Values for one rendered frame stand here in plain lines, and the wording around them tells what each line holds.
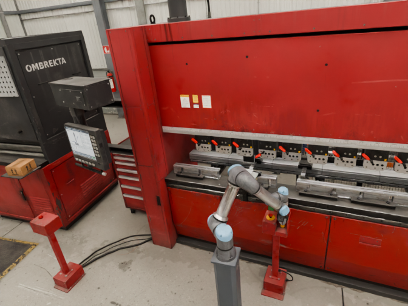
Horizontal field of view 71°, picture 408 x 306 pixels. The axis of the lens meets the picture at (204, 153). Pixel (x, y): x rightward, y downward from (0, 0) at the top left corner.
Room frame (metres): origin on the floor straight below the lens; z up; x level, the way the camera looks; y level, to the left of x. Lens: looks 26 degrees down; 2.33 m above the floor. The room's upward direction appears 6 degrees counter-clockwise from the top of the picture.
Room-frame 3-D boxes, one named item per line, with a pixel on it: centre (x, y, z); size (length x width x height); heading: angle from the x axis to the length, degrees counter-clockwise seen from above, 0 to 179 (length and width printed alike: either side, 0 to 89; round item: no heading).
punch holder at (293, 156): (2.13, -0.73, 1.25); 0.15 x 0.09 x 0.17; 63
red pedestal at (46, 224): (2.16, 1.51, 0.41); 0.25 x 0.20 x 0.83; 153
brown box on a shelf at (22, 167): (2.81, 2.00, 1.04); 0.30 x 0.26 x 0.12; 68
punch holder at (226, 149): (2.39, -0.20, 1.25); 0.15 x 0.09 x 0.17; 63
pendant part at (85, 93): (2.40, 0.96, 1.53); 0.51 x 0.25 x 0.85; 52
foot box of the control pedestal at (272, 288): (1.84, -0.52, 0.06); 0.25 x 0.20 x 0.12; 153
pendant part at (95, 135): (2.30, 0.97, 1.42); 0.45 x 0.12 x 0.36; 52
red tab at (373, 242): (1.69, -1.24, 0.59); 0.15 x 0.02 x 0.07; 63
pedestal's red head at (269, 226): (1.87, -0.54, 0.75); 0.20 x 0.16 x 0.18; 63
